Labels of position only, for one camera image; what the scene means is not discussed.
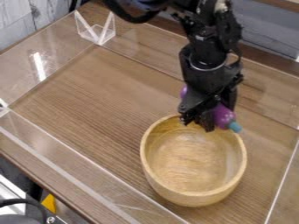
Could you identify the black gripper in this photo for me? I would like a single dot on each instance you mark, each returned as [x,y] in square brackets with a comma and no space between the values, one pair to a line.
[207,77]

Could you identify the purple toy eggplant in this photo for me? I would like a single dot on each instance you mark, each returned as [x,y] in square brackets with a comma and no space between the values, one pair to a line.
[196,103]

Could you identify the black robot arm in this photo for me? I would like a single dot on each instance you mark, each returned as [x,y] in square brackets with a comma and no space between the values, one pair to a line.
[207,20]

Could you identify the brown wooden bowl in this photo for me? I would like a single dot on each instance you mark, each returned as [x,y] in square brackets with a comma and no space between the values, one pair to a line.
[192,167]

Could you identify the yellow black device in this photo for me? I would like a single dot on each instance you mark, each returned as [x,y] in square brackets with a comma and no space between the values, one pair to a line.
[48,202]

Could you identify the clear acrylic corner bracket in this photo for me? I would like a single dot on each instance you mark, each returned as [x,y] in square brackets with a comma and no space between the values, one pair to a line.
[99,34]

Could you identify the clear acrylic barrier wall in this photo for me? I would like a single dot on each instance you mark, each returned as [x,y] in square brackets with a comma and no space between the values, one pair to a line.
[80,151]

